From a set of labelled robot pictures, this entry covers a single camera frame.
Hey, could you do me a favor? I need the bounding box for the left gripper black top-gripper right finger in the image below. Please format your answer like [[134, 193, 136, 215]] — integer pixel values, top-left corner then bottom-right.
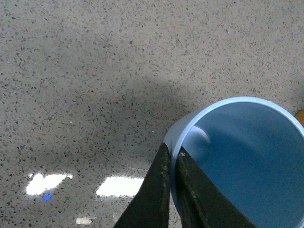
[[175, 147, 255, 228]]

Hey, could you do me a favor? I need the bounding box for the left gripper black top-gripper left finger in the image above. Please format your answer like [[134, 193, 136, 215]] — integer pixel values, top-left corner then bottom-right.
[[114, 143, 171, 228]]

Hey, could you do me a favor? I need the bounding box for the blue cup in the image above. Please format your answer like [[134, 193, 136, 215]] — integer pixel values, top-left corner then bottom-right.
[[164, 96, 304, 228]]

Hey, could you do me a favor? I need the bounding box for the brown bamboo chopstick holder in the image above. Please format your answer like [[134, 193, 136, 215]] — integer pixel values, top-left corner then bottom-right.
[[294, 109, 304, 126]]

